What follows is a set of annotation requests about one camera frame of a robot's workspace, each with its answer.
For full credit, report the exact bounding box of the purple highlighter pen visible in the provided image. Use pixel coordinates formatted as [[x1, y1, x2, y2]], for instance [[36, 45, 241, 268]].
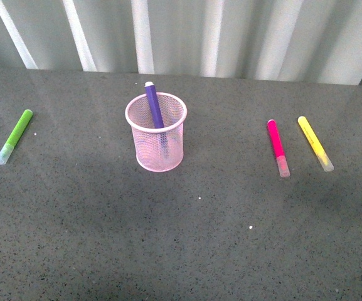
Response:
[[144, 81, 169, 159]]

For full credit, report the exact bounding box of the pink highlighter pen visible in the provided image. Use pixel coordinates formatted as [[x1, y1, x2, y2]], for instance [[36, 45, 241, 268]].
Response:
[[267, 119, 290, 177]]

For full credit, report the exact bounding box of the pink mesh pen cup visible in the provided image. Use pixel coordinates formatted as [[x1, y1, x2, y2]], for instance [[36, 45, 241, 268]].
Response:
[[125, 92, 188, 172]]

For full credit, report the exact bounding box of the yellow highlighter pen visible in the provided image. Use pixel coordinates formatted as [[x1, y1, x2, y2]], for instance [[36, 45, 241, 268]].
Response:
[[297, 116, 334, 172]]

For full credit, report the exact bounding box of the green highlighter pen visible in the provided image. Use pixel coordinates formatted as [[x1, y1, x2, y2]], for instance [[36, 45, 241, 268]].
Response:
[[0, 109, 33, 165]]

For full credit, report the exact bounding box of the white pleated curtain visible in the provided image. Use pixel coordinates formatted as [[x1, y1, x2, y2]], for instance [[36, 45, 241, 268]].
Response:
[[0, 1, 362, 85]]

